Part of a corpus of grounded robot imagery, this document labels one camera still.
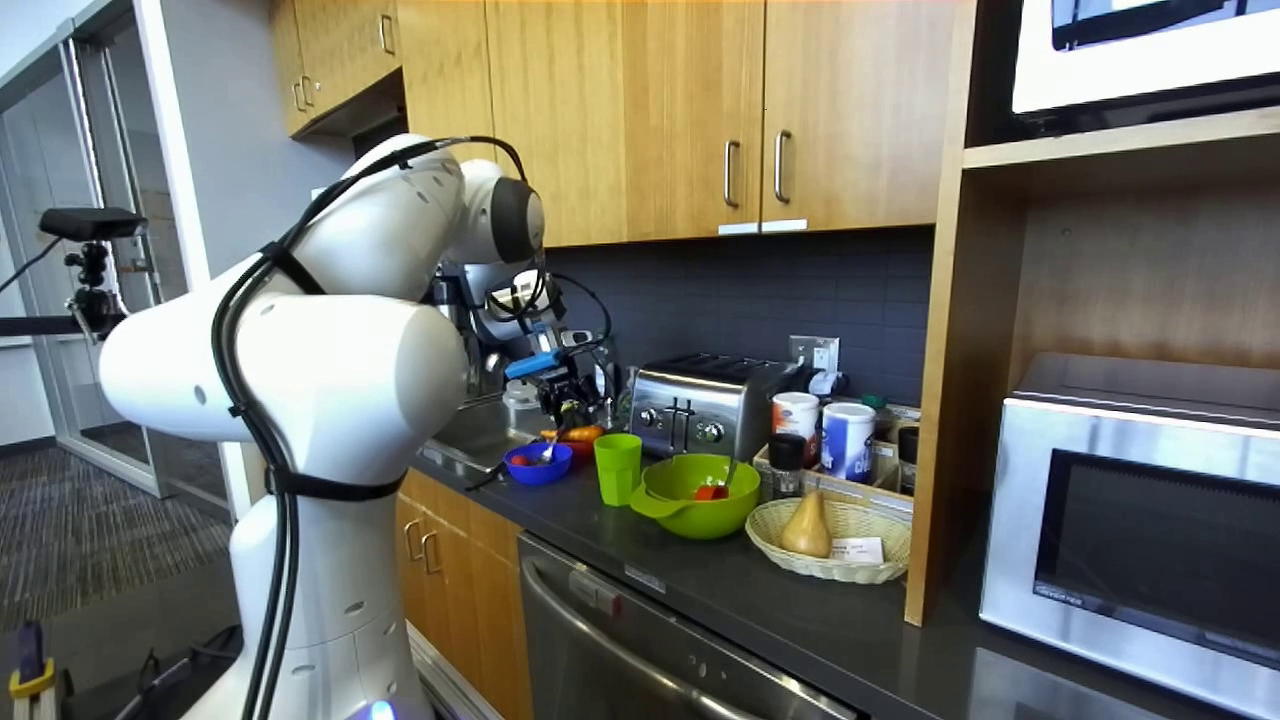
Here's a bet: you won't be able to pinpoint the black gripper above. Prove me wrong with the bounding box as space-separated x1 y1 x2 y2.
503 329 617 427

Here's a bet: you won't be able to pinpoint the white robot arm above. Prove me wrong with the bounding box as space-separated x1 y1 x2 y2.
102 131 555 720

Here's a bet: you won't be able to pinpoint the red bowl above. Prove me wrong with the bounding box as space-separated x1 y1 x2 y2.
542 423 604 467

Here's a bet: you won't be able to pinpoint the blue bowl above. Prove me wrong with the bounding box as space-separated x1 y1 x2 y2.
503 439 572 488

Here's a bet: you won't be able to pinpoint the green bowl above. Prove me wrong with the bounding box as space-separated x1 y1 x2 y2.
627 454 760 539

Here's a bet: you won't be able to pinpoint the green plastic cup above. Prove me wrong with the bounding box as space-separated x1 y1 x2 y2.
592 431 643 507

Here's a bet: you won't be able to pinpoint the stainless steel toaster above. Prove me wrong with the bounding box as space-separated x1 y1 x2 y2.
622 353 789 458

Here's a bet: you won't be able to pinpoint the red white can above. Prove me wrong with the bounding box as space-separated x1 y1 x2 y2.
769 393 819 467

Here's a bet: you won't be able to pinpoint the wooden lower cabinet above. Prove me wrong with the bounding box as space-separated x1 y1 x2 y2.
395 471 531 720

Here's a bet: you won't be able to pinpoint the stainless steel dishwasher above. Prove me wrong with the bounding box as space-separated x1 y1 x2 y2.
520 536 866 720

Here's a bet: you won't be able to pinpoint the yellow pear toy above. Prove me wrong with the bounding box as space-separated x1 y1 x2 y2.
781 493 833 557

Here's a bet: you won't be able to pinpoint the blue white can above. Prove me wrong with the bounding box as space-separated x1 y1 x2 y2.
819 401 877 479

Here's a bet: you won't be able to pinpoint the wooden upper cabinets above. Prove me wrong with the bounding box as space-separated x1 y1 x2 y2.
268 0 978 247

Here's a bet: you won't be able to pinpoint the stainless steel microwave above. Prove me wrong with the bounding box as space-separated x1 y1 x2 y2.
979 353 1280 720

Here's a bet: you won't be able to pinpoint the wall power outlet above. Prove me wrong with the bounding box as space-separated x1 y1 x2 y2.
789 332 839 374

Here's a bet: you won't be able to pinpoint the camera on tripod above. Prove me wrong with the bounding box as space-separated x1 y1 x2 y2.
0 207 143 340

